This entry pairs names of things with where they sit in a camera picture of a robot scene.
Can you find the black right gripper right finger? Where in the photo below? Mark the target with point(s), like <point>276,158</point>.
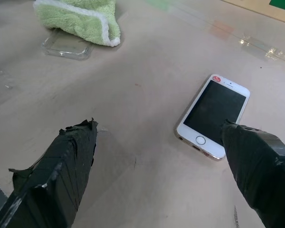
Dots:
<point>259,171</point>

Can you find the green fluffy towel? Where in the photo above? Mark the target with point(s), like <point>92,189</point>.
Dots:
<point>80,20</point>

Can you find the clear plastic phone case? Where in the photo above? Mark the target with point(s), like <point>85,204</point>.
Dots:
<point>65,46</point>

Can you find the white smartphone with black screen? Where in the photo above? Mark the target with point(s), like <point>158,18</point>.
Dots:
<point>213,111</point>

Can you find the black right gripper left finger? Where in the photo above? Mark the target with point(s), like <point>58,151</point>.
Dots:
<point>54,175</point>

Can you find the green board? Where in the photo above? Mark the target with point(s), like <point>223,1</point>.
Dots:
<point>282,2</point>

